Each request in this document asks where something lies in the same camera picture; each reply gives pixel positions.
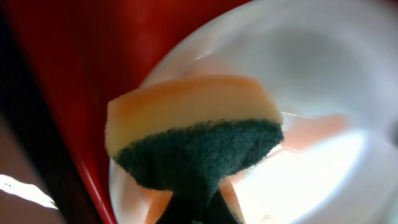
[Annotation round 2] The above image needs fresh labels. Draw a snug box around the white plate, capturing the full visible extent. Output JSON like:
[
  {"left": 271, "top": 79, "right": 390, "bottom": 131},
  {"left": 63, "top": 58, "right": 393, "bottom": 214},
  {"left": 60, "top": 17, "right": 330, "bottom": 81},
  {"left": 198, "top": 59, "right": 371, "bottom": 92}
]
[{"left": 108, "top": 0, "right": 398, "bottom": 224}]

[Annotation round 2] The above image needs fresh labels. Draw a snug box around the green and yellow sponge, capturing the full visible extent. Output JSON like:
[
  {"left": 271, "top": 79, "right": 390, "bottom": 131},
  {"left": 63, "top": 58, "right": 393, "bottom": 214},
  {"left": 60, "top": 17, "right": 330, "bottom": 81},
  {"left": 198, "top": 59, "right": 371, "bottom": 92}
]
[{"left": 105, "top": 75, "right": 284, "bottom": 200}]

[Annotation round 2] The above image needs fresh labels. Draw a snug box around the red plastic tray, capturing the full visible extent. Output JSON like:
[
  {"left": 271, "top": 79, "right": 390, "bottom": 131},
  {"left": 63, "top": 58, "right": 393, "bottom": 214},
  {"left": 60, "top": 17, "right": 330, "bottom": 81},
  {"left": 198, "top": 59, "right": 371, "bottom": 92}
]
[{"left": 1, "top": 0, "right": 246, "bottom": 223}]

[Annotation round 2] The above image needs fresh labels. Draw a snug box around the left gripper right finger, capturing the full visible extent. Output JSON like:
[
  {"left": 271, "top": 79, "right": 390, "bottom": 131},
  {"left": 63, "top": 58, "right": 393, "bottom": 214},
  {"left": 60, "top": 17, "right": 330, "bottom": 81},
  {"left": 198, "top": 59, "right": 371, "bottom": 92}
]
[{"left": 200, "top": 189, "right": 241, "bottom": 224}]

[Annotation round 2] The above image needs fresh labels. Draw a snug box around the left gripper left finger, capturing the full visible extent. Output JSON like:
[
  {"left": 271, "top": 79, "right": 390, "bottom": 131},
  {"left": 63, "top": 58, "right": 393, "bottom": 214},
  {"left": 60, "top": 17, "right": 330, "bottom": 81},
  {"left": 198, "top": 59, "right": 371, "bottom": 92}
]
[{"left": 156, "top": 194, "right": 198, "bottom": 224}]

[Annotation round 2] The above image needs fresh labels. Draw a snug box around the black rectangular tray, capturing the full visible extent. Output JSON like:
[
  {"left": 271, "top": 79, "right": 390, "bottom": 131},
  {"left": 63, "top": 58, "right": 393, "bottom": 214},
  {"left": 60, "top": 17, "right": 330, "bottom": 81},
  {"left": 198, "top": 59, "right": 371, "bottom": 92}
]
[{"left": 1, "top": 17, "right": 103, "bottom": 224}]

